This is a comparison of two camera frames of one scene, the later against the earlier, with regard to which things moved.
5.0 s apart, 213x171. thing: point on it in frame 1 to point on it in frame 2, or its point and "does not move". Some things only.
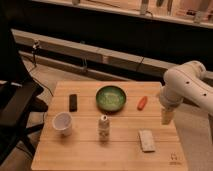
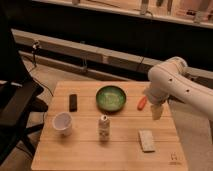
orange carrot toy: x=142 y=103 does not move
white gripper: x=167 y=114 to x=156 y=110
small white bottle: x=103 y=129 does not move
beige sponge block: x=147 y=140 does not move
